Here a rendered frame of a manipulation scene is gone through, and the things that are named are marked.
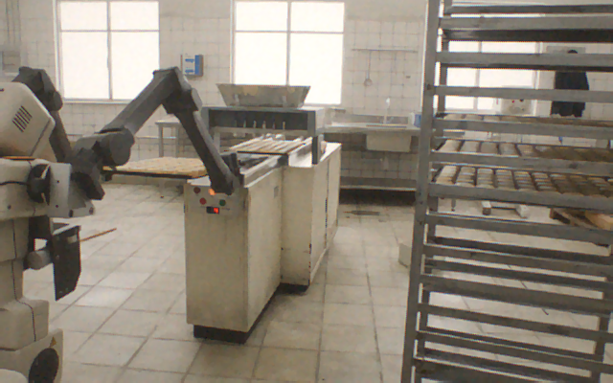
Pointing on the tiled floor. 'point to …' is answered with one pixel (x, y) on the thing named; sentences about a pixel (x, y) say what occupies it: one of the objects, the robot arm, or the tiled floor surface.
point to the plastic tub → (410, 255)
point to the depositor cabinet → (307, 215)
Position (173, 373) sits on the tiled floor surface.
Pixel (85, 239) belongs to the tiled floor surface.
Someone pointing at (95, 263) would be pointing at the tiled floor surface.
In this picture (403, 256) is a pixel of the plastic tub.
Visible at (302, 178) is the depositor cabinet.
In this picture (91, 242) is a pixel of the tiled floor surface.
